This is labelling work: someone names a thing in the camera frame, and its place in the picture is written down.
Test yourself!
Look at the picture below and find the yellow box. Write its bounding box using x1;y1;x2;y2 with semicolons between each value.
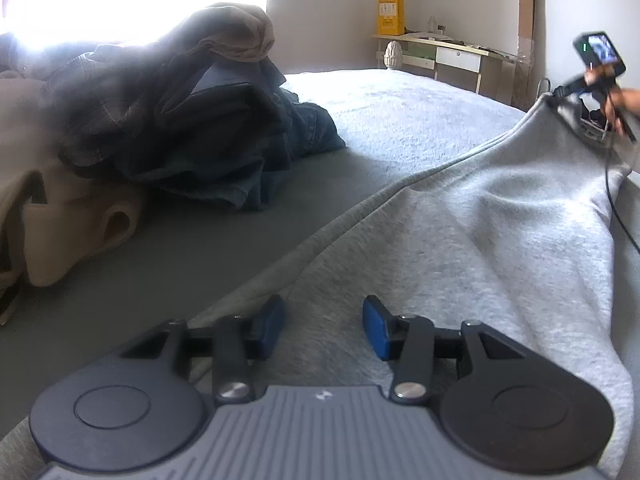
376;0;405;37

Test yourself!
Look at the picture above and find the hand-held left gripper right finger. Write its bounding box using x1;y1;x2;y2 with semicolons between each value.
362;295;526;405

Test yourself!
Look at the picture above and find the tall cardboard box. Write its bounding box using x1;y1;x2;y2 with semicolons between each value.
515;0;539;112

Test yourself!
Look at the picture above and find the grey sweatshirt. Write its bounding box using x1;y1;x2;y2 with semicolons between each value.
0;89;636;480

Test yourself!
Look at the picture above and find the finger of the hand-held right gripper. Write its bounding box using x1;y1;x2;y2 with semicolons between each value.
550;77;588;102

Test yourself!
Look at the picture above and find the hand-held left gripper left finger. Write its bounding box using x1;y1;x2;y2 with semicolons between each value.
117;294;287;406

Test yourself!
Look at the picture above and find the dark plaid shirt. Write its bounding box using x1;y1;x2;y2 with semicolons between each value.
40;45;212;162

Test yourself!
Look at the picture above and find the cream garment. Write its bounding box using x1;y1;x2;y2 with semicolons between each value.
0;67;147;327

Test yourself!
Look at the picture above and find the navy garment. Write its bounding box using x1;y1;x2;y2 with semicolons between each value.
155;62;289;182

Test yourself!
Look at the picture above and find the white carved bedpost finial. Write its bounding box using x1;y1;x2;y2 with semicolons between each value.
384;40;405;70

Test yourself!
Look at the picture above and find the grey bed blanket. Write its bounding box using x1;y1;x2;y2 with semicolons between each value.
0;67;640;442

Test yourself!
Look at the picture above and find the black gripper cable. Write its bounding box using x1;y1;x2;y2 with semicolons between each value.
602;110;640;257

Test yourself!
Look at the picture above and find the pale wooden desk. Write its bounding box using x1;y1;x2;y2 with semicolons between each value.
371;32;522;109

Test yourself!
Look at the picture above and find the person's right hand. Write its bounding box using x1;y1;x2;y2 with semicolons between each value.
585;67;640;133

